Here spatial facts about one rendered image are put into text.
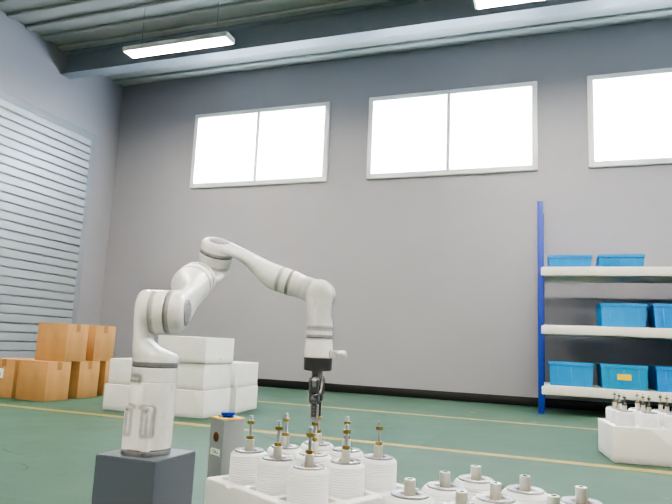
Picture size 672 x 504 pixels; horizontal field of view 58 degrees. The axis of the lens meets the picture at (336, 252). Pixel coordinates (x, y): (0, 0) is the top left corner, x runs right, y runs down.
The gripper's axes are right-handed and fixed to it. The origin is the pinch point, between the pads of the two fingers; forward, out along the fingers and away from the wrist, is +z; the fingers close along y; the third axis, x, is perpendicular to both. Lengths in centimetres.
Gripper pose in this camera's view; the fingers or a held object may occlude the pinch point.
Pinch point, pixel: (315, 412)
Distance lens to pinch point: 163.3
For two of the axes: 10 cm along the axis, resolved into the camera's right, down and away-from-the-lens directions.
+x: 10.0, 0.3, -0.8
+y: -0.7, -1.5, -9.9
